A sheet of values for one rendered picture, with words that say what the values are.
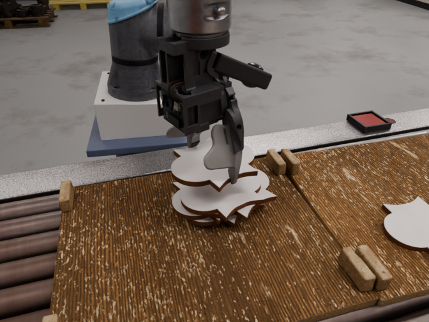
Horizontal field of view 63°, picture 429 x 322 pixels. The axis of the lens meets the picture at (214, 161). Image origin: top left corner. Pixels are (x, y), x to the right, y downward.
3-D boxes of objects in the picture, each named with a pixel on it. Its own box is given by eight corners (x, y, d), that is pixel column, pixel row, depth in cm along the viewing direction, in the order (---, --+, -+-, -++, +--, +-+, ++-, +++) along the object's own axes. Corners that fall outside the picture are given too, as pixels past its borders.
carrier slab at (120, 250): (66, 195, 65) (64, 188, 65) (270, 161, 75) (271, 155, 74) (43, 398, 38) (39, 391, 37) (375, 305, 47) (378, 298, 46)
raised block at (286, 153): (278, 158, 73) (279, 147, 71) (286, 158, 73) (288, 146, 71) (290, 176, 68) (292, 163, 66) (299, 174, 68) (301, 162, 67)
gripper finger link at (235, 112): (220, 153, 51) (203, 94, 49) (230, 149, 51) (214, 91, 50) (240, 154, 47) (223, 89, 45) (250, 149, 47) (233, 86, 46)
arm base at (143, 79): (111, 78, 100) (108, 43, 94) (165, 79, 102) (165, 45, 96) (104, 101, 88) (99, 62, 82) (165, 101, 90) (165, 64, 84)
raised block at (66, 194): (64, 192, 64) (60, 179, 62) (75, 190, 64) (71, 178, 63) (61, 214, 59) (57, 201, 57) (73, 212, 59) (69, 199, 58)
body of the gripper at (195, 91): (157, 119, 50) (148, 30, 43) (207, 103, 54) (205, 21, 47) (187, 142, 45) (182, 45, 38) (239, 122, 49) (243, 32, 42)
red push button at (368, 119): (350, 120, 91) (351, 115, 90) (369, 117, 93) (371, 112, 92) (364, 131, 86) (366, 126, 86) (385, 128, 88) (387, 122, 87)
